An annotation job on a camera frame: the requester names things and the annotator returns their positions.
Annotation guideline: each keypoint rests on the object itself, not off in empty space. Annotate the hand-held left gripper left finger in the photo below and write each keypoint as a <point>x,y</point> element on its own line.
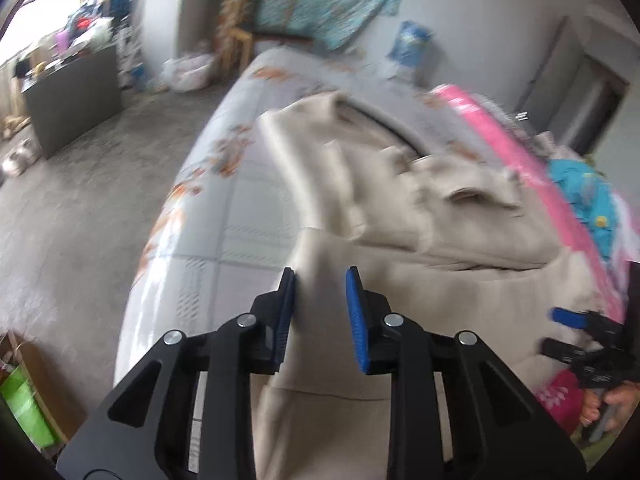
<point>285,320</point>

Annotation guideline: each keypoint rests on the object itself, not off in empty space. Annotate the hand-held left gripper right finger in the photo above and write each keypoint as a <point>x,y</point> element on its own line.
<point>356,320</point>

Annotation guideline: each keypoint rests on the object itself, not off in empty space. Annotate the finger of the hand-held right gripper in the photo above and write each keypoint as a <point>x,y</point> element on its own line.
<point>562,350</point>
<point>567,316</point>

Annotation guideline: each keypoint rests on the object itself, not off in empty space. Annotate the beige garment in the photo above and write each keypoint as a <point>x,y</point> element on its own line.
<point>450,280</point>

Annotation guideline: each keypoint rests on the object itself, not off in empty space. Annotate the person's right hand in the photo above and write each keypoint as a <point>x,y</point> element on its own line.
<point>625,397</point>

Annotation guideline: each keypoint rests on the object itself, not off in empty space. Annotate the white floral bed sheet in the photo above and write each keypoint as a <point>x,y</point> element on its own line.
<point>240,210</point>

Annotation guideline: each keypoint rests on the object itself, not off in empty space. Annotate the blue printed garment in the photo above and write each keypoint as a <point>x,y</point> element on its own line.
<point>575,185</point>

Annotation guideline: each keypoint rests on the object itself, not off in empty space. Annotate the pink floral blanket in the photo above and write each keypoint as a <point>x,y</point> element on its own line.
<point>505,140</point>

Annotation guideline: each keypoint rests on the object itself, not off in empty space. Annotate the grey door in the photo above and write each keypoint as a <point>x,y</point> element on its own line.
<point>590,105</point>

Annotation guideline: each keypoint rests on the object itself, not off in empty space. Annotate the cardboard box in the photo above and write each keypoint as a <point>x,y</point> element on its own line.
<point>50,380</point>

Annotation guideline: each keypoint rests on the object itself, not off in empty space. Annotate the white plastic bag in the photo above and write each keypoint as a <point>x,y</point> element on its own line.
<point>187,72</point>

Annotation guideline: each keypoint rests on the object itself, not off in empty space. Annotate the green bag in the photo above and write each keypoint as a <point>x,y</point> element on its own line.
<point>22,405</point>

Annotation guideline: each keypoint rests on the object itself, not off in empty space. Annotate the blue and white bag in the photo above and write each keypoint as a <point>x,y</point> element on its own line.
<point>407,42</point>

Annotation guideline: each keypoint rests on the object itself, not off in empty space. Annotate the wooden chair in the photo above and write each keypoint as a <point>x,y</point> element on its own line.
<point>235,25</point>

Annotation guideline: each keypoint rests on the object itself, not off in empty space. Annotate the grey cabinet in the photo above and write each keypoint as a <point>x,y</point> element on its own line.
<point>70,105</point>

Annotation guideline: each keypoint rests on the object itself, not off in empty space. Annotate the light slipper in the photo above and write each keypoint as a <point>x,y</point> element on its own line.
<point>20,157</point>

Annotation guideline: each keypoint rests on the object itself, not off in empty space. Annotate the clutter on cabinet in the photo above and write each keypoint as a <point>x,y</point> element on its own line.
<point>90,25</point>

